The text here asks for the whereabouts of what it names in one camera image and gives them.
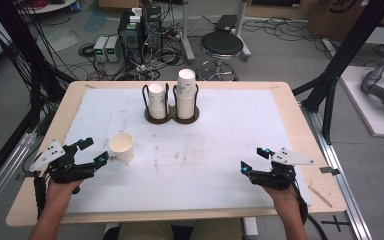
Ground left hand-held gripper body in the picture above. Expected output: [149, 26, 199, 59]
[28, 139, 98, 185]

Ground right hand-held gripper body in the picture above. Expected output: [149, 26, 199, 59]
[247, 146, 315, 192]

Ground white printed paper cup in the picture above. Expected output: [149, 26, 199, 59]
[107, 131, 136, 165]

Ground stack of white cups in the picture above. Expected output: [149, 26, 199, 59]
[147, 82, 168, 121]
[174, 68, 197, 121]

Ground dark brown double cup holder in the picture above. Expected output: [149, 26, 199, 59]
[141, 83, 201, 125]

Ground person's right hand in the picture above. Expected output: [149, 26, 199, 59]
[261, 184, 300, 210]

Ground person's left hand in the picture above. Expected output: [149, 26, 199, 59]
[45, 177, 85, 205]

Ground black tape strip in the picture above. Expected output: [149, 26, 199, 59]
[15, 170, 35, 182]
[319, 165, 342, 176]

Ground thin wooden stick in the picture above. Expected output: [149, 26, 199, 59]
[307, 184, 334, 209]

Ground white table mat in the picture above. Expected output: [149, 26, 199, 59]
[63, 87, 315, 215]

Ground white table leg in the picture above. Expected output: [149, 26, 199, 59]
[241, 216, 260, 240]

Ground black tape cross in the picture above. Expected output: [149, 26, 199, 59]
[321, 214, 351, 233]

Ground person's khaki trousers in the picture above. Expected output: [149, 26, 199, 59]
[117, 218, 245, 240]

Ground grey power supply box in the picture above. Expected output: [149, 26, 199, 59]
[92, 35, 110, 64]
[105, 35, 121, 64]

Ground clear plastic sheet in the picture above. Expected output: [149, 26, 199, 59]
[35, 27, 80, 53]

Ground white floor board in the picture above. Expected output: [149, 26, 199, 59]
[339, 65, 384, 139]

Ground black computer tower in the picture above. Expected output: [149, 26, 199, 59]
[117, 11, 145, 65]
[145, 5, 164, 52]

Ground black round stool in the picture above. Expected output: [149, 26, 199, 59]
[196, 31, 245, 82]

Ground grey metal stand leg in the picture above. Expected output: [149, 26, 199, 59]
[233, 0, 252, 63]
[179, 0, 196, 65]

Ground black flat box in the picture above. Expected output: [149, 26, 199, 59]
[214, 14, 239, 33]

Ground round white table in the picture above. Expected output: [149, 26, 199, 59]
[17, 0, 78, 15]

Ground brown cardboard box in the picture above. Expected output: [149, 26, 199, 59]
[307, 0, 384, 42]

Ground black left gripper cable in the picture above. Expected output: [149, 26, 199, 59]
[32, 171, 48, 220]

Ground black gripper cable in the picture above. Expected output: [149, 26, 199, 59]
[32, 171, 48, 220]
[290, 185, 329, 240]

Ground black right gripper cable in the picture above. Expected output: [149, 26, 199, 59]
[290, 185, 329, 240]

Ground aluminium floor rail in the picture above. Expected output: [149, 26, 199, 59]
[300, 102, 374, 240]
[0, 130, 37, 223]

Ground coiled black cable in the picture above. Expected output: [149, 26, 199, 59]
[77, 42, 97, 58]

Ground tangle of floor cables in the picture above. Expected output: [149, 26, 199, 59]
[123, 43, 186, 82]

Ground black metal frame post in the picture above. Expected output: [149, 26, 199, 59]
[0, 0, 68, 198]
[292, 0, 384, 145]

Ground black floor cable bundle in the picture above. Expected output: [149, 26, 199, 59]
[241, 17, 316, 44]

